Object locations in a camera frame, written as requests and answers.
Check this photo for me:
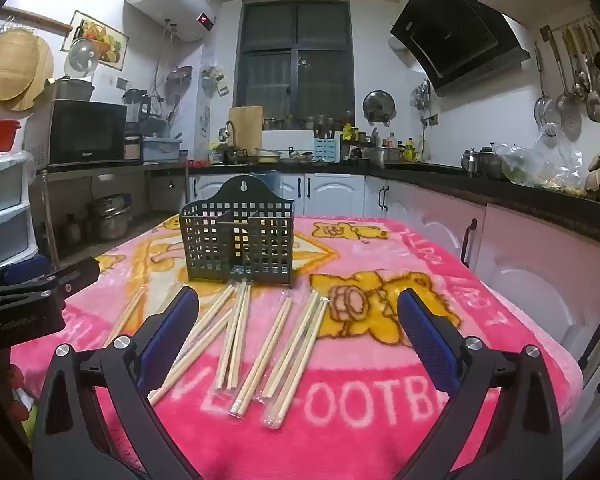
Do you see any steel pot lid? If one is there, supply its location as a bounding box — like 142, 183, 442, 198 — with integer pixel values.
362, 90, 397, 127

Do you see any kitchen shelf rack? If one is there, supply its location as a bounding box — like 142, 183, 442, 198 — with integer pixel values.
35, 160, 191, 271

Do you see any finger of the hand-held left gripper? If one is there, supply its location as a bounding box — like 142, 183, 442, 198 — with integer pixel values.
0, 258, 50, 292
10, 257, 101, 307

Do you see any fruit wall poster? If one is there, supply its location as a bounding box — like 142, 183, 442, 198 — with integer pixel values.
70, 10, 130, 72

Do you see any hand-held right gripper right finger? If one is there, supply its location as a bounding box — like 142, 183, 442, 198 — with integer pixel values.
396, 287, 563, 480

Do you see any black blender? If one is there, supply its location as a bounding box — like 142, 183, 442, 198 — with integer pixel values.
124, 89, 151, 136

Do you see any bunch of chopsticks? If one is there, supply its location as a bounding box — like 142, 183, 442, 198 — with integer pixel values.
102, 280, 331, 431

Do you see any hanging frying pan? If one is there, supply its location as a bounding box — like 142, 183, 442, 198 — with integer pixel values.
166, 66, 193, 106

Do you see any metal sink faucet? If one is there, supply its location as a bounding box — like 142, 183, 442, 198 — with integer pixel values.
219, 121, 238, 158

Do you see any black microwave oven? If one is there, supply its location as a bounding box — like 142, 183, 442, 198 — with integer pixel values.
25, 99, 128, 167

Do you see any glass pot lid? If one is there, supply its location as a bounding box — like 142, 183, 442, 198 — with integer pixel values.
65, 37, 98, 81

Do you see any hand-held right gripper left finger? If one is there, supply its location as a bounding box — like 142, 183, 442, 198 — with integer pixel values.
32, 287, 201, 480

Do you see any steel stockpot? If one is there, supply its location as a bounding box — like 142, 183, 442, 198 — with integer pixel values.
367, 146, 401, 168

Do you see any black range hood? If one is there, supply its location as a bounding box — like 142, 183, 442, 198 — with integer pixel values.
390, 0, 531, 96

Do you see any dark framed window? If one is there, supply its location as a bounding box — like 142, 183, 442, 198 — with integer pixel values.
235, 0, 356, 131

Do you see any grey cooking pot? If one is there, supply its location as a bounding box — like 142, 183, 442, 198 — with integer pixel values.
45, 77, 96, 102

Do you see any light blue plastic container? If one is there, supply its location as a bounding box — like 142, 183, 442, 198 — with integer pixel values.
142, 136, 181, 163

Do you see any wooden cutting board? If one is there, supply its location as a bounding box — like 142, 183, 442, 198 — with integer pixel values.
229, 106, 264, 156

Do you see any blue knife block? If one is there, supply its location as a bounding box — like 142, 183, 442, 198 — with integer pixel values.
314, 136, 342, 163

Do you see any plastic drawer unit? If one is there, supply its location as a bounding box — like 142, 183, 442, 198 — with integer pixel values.
0, 150, 33, 271

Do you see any clear plastic bag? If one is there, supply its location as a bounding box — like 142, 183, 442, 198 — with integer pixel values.
500, 142, 586, 191

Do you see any pink printed blanket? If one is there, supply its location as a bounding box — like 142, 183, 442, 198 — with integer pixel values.
10, 212, 583, 480

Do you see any dark green plastic utensil basket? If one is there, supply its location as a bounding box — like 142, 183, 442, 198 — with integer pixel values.
179, 176, 297, 288

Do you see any stack of steel pots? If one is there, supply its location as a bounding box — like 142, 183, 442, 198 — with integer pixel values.
87, 192, 133, 241

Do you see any row of hanging kitchen utensils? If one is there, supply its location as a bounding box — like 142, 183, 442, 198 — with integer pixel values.
532, 15, 600, 141

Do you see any round woven bamboo tray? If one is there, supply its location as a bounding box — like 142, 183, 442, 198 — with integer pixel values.
0, 27, 55, 111

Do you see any steel canister pot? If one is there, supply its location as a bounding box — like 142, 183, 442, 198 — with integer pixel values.
477, 147, 503, 181

